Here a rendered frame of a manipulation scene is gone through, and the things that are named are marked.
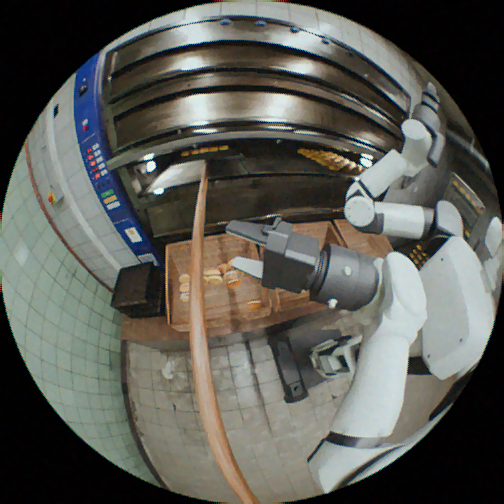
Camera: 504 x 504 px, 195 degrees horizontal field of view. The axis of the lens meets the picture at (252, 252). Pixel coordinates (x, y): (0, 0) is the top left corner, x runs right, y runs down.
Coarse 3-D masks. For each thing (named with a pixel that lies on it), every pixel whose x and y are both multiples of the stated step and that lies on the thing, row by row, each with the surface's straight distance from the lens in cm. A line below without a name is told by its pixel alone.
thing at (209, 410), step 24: (192, 240) 38; (192, 264) 32; (192, 288) 29; (192, 312) 27; (192, 336) 26; (192, 360) 26; (216, 408) 27; (216, 432) 28; (216, 456) 31; (240, 480) 35
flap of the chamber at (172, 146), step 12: (228, 132) 58; (240, 132) 58; (252, 132) 59; (264, 132) 60; (276, 132) 62; (168, 144) 60; (180, 144) 59; (192, 144) 60; (204, 144) 71; (312, 144) 89; (324, 144) 77; (336, 144) 77; (348, 144) 83; (132, 156) 66; (144, 156) 63; (372, 156) 98; (108, 168) 72
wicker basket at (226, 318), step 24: (216, 240) 92; (240, 240) 94; (168, 264) 94; (216, 264) 103; (168, 288) 88; (216, 288) 99; (240, 288) 96; (264, 288) 79; (168, 312) 84; (216, 312) 92; (240, 312) 90; (264, 312) 90
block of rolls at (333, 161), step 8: (304, 152) 157; (312, 152) 151; (320, 152) 178; (328, 152) 187; (320, 160) 135; (328, 160) 131; (336, 160) 148; (344, 160) 167; (336, 168) 123; (344, 168) 130; (352, 168) 141; (360, 168) 157
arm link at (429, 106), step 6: (426, 90) 57; (426, 96) 57; (432, 96) 57; (426, 102) 55; (432, 102) 56; (438, 102) 57; (414, 108) 54; (420, 108) 53; (426, 108) 53; (432, 108) 55; (426, 114) 51; (432, 114) 53; (432, 120) 51; (438, 120) 54; (438, 126) 53; (438, 132) 53
